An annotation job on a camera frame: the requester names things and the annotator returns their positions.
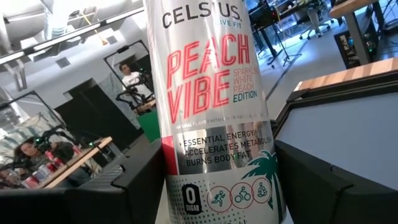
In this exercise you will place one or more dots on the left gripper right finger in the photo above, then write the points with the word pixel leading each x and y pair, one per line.
pixel 342 202

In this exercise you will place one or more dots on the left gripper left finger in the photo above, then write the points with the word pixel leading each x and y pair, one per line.
pixel 93 205

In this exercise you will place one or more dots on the white can with black lid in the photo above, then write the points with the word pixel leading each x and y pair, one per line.
pixel 211 93

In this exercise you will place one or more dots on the wooden desk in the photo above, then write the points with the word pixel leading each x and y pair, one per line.
pixel 77 161

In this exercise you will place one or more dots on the blue table mat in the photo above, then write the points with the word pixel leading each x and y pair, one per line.
pixel 342 137

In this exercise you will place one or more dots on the person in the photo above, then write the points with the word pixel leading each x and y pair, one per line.
pixel 133 81
pixel 29 154

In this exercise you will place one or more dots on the black cabinet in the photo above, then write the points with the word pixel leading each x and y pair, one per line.
pixel 93 115

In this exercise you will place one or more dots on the green panel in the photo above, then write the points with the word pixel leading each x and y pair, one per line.
pixel 150 124

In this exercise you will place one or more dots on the black computer tower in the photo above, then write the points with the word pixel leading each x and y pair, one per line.
pixel 348 51

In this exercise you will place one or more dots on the long ceiling light bar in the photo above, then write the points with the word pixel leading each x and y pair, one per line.
pixel 66 37

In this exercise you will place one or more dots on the black desk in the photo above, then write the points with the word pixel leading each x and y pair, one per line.
pixel 264 34

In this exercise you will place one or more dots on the grey office chair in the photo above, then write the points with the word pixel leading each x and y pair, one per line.
pixel 314 17

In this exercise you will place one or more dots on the wooden workbench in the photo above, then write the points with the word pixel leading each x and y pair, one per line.
pixel 348 7

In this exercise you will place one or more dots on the black monitor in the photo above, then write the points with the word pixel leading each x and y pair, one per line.
pixel 262 15

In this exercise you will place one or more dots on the silver ventilation duct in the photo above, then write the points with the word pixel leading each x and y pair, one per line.
pixel 56 21

